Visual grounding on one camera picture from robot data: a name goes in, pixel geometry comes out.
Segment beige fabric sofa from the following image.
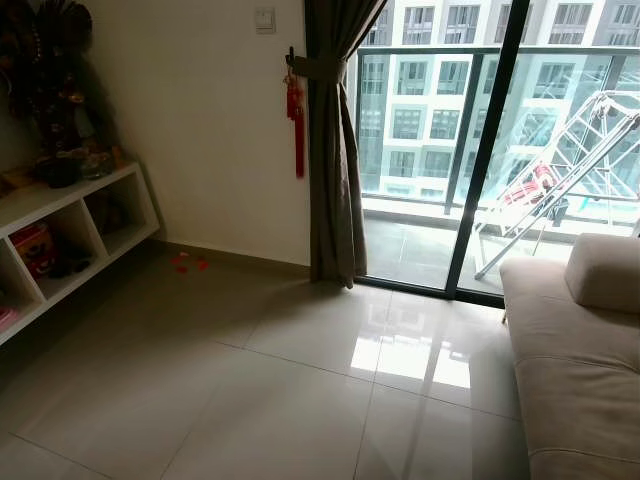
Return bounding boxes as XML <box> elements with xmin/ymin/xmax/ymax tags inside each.
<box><xmin>499</xmin><ymin>233</ymin><xmax>640</xmax><ymax>480</ymax></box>

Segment white folding drying rack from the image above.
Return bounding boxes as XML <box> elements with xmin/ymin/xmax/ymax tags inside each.
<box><xmin>472</xmin><ymin>91</ymin><xmax>640</xmax><ymax>281</ymax></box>

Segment red cloth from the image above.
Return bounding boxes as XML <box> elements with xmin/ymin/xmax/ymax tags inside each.
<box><xmin>503</xmin><ymin>163</ymin><xmax>562</xmax><ymax>208</ymax></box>

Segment dark glass balcony railing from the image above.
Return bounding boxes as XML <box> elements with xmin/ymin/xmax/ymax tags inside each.
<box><xmin>355</xmin><ymin>44</ymin><xmax>640</xmax><ymax>217</ymax></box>

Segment grey-brown curtain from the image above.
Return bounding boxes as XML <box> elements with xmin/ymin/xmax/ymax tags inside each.
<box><xmin>303</xmin><ymin>0</ymin><xmax>387</xmax><ymax>292</ymax></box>

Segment red hanging tassel ornament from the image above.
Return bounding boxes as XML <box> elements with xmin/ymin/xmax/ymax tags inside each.
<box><xmin>284</xmin><ymin>72</ymin><xmax>306</xmax><ymax>181</ymax></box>

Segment grey-brown curtain tieback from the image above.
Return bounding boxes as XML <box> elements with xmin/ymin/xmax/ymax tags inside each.
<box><xmin>285</xmin><ymin>47</ymin><xmax>347</xmax><ymax>84</ymax></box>

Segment red paper scraps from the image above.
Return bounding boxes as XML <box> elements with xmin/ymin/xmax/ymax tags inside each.
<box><xmin>169</xmin><ymin>254</ymin><xmax>210</xmax><ymax>275</ymax></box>

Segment dark small item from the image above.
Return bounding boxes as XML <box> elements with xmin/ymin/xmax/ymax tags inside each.
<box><xmin>50</xmin><ymin>244</ymin><xmax>97</xmax><ymax>278</ymax></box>

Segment white open shelf unit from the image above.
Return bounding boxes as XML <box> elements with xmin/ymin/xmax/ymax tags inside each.
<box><xmin>0</xmin><ymin>162</ymin><xmax>162</xmax><ymax>347</ymax></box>

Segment dark ornamental figure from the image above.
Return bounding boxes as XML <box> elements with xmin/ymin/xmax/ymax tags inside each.
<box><xmin>0</xmin><ymin>0</ymin><xmax>123</xmax><ymax>189</ymax></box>

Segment red printed box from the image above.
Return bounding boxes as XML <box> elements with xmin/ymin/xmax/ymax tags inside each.
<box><xmin>9</xmin><ymin>222</ymin><xmax>57</xmax><ymax>279</ymax></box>

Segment black sliding door frame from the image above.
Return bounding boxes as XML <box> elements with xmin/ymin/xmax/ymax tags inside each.
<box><xmin>352</xmin><ymin>0</ymin><xmax>640</xmax><ymax>309</ymax></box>

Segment white wall light switch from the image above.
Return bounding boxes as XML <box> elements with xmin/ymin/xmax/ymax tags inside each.
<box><xmin>254</xmin><ymin>8</ymin><xmax>277</xmax><ymax>35</ymax></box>

